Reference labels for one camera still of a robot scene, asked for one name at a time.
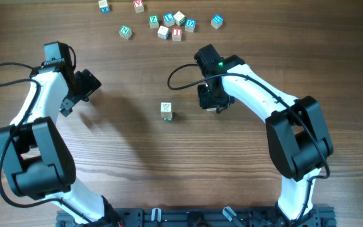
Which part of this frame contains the green W wooden block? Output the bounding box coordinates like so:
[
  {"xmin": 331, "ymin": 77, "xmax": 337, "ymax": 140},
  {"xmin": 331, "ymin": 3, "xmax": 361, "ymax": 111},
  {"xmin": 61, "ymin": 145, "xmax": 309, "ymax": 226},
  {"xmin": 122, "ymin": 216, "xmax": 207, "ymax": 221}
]
[{"xmin": 160, "ymin": 102, "xmax": 172, "ymax": 115}]

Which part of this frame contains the red 6 wooden block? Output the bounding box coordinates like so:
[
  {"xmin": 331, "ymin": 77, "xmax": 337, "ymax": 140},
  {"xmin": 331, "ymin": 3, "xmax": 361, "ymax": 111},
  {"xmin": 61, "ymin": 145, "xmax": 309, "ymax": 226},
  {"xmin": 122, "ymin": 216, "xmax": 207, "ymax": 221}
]
[{"xmin": 161, "ymin": 113, "xmax": 173, "ymax": 119}]

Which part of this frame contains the green N wooden block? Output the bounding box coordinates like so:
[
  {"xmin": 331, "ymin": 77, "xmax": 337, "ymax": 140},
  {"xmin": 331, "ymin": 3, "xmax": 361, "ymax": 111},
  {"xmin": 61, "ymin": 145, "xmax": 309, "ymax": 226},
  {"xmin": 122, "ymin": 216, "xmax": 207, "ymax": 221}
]
[{"xmin": 119, "ymin": 25, "xmax": 132, "ymax": 40}]

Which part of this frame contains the red I wooden block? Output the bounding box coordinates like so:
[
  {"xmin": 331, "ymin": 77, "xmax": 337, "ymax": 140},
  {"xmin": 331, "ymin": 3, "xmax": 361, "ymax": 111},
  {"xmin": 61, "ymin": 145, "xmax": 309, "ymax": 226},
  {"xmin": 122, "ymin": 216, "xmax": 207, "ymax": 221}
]
[{"xmin": 172, "ymin": 28, "xmax": 182, "ymax": 41}]

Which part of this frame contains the white green-sided wooden block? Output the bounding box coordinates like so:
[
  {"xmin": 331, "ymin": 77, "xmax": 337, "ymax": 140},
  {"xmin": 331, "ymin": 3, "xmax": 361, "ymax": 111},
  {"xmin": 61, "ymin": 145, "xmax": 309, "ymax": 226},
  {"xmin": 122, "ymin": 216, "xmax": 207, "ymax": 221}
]
[{"xmin": 206, "ymin": 108, "xmax": 217, "ymax": 112}]

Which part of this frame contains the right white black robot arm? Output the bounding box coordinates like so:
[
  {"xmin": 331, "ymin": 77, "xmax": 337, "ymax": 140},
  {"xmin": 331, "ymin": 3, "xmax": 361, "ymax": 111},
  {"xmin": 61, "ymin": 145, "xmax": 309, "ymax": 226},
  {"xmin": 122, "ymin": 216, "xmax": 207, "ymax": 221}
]
[{"xmin": 194, "ymin": 44, "xmax": 333, "ymax": 226}]

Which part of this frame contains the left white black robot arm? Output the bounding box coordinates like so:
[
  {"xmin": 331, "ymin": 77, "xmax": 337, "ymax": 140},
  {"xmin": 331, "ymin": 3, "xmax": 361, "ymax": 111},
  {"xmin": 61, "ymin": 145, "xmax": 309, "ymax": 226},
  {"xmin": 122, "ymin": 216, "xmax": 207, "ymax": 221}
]
[{"xmin": 0, "ymin": 42, "xmax": 124, "ymax": 226}]

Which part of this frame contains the blue X wooden block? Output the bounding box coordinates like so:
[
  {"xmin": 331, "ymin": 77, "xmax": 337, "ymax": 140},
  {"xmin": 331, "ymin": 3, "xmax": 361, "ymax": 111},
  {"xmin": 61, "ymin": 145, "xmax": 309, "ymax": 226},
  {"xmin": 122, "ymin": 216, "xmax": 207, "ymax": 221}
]
[{"xmin": 98, "ymin": 0, "xmax": 110, "ymax": 14}]

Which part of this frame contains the blue arrows wooden block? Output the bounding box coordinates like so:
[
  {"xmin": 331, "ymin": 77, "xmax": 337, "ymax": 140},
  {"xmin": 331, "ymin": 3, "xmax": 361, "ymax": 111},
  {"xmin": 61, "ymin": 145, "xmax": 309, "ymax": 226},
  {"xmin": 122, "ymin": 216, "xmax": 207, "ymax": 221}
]
[{"xmin": 211, "ymin": 15, "xmax": 224, "ymax": 29}]

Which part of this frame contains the blue D wooden block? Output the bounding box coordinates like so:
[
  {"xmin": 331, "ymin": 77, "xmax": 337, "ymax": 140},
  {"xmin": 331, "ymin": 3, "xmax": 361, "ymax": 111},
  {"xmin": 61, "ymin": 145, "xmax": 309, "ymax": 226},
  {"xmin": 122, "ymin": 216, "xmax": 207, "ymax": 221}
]
[{"xmin": 185, "ymin": 18, "xmax": 196, "ymax": 33}]

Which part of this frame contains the white blue-sided wooden block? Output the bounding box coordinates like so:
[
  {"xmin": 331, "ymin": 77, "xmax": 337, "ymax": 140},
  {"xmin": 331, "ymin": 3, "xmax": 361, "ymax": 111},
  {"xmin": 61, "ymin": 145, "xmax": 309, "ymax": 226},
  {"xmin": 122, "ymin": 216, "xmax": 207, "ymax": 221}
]
[{"xmin": 158, "ymin": 25, "xmax": 170, "ymax": 40}]

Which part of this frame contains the plain top wooden block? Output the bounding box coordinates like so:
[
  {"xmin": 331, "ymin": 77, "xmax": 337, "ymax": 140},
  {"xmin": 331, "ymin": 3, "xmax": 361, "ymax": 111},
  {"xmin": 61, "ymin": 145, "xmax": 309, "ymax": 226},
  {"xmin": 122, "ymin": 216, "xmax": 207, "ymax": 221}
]
[{"xmin": 174, "ymin": 11, "xmax": 186, "ymax": 26}]

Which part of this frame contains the blue L wooden block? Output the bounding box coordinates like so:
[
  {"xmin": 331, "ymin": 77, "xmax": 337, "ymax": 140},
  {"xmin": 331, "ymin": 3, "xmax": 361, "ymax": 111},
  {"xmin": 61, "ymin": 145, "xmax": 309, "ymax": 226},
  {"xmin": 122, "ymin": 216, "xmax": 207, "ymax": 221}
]
[{"xmin": 163, "ymin": 13, "xmax": 175, "ymax": 27}]

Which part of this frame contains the green Z wooden block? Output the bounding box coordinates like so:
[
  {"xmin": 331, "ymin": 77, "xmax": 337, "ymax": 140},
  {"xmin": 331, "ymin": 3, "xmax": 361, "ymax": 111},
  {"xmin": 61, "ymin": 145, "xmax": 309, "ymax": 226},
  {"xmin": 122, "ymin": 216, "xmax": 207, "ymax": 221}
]
[{"xmin": 149, "ymin": 15, "xmax": 159, "ymax": 28}]

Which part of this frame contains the red V wooden block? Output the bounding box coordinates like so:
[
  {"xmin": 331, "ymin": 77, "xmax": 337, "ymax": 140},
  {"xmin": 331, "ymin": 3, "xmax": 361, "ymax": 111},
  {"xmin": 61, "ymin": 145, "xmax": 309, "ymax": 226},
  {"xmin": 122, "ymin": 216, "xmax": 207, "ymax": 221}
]
[{"xmin": 133, "ymin": 0, "xmax": 144, "ymax": 13}]

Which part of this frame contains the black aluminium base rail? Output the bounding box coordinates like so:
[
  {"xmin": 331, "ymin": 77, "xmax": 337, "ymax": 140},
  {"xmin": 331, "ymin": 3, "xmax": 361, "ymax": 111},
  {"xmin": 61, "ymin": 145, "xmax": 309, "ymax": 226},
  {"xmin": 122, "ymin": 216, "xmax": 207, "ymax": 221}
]
[{"xmin": 55, "ymin": 206, "xmax": 337, "ymax": 227}]

